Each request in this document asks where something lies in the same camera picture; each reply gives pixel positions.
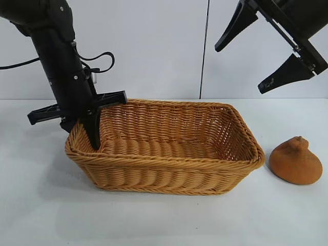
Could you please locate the orange-brown cone-shaped bun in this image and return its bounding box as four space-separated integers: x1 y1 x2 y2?
269 136 324 186

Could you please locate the black cable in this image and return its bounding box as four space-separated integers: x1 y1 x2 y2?
0 51 116 75

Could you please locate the tan woven wicker basket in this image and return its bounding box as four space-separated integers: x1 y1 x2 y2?
65 98 265 197

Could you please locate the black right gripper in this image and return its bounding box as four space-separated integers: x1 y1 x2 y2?
214 0 328 94

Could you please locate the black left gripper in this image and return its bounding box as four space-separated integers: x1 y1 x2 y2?
27 68 128 151

